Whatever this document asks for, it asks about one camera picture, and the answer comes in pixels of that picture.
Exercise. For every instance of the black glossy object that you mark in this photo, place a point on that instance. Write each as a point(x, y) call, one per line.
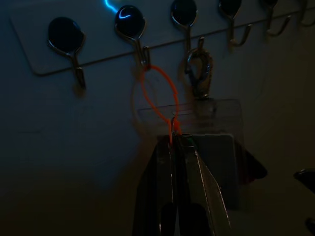
point(305, 177)

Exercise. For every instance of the white hook rack plate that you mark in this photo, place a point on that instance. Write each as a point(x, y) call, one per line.
point(98, 44)

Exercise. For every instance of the orange plastic loop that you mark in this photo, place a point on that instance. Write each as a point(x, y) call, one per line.
point(170, 134)

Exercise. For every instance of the silver carabiner clip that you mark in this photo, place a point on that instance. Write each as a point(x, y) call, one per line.
point(208, 68)

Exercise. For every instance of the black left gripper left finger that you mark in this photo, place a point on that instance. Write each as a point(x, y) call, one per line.
point(157, 184)

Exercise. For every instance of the clear plastic badge holder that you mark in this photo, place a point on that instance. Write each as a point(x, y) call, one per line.
point(221, 113)

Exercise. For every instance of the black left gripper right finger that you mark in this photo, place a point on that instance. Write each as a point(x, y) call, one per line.
point(189, 186)

